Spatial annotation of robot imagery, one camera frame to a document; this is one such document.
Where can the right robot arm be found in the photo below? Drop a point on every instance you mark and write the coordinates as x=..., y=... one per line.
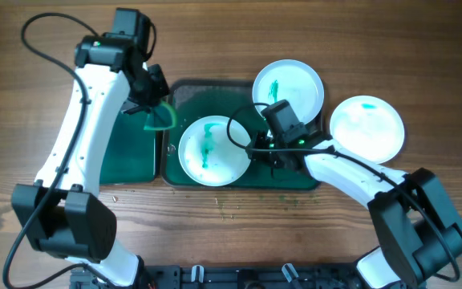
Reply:
x=418, y=228

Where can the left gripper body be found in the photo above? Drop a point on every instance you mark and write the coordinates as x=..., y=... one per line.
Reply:
x=145, y=91

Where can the white plate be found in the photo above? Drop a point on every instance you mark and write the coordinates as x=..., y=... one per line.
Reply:
x=211, y=151
x=294, y=81
x=368, y=127

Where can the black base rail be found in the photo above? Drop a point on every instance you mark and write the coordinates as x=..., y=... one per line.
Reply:
x=332, y=276

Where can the small black water tray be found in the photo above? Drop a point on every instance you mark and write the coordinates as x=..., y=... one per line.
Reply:
x=125, y=148

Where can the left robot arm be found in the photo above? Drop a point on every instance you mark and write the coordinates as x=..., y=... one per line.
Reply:
x=60, y=212

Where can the large dark serving tray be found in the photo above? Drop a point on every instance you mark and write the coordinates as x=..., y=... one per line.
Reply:
x=197, y=98

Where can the green yellow sponge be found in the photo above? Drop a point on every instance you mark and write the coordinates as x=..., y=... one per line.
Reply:
x=160, y=117

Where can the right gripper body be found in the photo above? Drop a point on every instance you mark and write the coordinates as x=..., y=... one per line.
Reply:
x=262, y=140

